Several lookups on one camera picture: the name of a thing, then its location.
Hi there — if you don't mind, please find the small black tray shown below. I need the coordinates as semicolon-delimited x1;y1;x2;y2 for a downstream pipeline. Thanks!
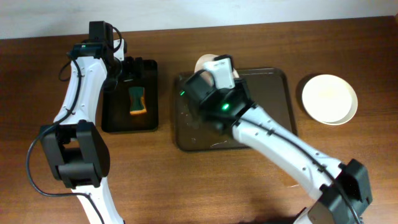
101;59;159;133

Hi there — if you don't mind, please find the large brown tray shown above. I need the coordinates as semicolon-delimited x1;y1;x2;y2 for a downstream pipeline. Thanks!
174;67;297;152

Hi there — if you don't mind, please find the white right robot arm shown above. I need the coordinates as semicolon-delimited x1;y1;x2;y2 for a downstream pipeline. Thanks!
182;54;373;224

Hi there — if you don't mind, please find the green orange sponge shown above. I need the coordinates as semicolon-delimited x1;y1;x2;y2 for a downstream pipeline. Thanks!
129;86;147;116

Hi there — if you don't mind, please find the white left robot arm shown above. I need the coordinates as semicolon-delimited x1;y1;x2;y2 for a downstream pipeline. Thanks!
35;21;144;223

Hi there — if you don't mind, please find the white plate back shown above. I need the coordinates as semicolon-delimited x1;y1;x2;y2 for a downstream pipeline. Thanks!
302;74;358;126

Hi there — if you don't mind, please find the white plate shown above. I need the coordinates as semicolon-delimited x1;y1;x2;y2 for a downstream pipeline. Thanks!
194;54;239;78
303;90;358;126
302;74;358;126

